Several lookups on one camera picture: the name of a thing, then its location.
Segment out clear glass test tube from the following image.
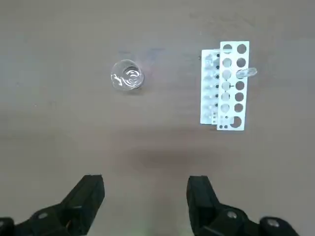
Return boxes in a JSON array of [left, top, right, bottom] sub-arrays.
[[235, 67, 258, 79]]

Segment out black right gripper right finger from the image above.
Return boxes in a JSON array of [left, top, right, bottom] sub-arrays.
[[186, 175, 301, 236]]

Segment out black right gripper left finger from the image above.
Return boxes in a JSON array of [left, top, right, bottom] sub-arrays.
[[0, 174, 106, 236]]

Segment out white test tube rack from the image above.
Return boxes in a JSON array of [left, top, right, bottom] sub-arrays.
[[199, 40, 251, 131]]

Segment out clear glass beaker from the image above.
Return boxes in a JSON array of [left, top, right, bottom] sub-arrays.
[[110, 59, 145, 92]]

